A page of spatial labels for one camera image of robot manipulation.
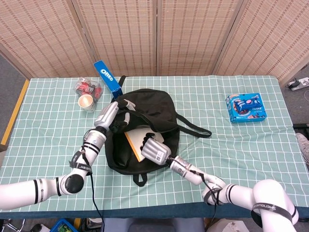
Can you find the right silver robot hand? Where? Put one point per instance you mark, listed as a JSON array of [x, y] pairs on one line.
[[155, 151]]

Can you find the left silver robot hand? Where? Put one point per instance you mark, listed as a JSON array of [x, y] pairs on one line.
[[106, 116]]

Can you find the book with yellow cover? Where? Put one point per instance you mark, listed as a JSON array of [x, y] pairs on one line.
[[136, 139]]

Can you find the black fabric backpack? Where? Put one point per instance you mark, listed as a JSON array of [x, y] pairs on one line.
[[157, 113]]

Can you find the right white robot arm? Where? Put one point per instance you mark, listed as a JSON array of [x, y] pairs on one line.
[[188, 171]]

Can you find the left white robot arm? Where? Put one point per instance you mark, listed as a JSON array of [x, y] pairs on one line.
[[21, 193]]

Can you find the white paper cup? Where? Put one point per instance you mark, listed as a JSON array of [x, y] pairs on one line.
[[85, 101]]

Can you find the clear bag red snacks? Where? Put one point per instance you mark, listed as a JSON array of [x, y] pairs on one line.
[[87, 87]]

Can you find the tall blue Oreo box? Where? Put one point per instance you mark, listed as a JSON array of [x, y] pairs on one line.
[[107, 77]]

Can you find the green checked tablecloth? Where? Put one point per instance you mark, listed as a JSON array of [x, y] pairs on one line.
[[48, 120]]

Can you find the grey-blue chair seat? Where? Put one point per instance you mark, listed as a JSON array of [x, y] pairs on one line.
[[152, 226]]

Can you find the bamboo folding screen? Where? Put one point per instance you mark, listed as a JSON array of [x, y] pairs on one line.
[[125, 36]]

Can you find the blue Oreo snack packet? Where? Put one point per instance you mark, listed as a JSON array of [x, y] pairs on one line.
[[246, 104]]

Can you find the flat blue cookie box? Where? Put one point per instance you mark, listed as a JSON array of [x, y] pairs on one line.
[[259, 117]]

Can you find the blue plastic crate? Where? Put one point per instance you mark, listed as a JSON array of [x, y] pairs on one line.
[[62, 226]]

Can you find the grey sneaker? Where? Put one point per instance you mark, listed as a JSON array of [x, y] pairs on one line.
[[303, 145]]

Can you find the white power strip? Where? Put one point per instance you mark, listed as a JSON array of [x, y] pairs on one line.
[[299, 82]]

